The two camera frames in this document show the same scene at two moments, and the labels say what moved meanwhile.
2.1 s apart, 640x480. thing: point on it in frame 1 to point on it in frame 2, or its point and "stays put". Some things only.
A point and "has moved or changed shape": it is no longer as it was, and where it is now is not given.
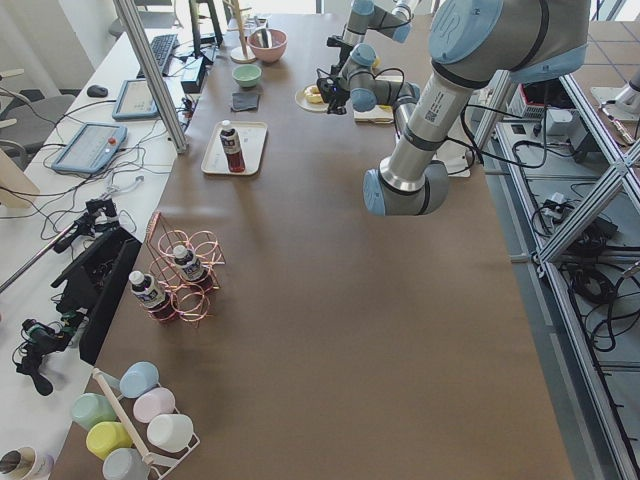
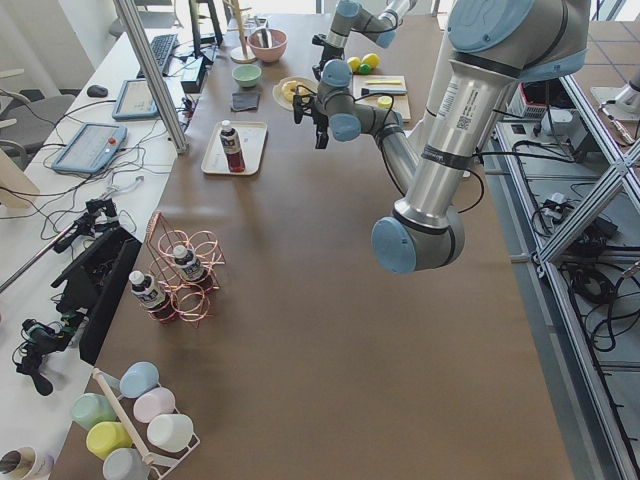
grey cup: [125, 464] stays put
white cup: [171, 432] stays put
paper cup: [26, 463] stays put
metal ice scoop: [265, 37] stays put
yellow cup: [103, 437] stays put
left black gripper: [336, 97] to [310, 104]
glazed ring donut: [314, 96] has moved or changed shape
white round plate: [310, 99] has moved or changed shape
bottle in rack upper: [190, 267] stays put
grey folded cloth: [244, 101] stays put
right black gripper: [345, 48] to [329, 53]
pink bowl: [269, 54] stays put
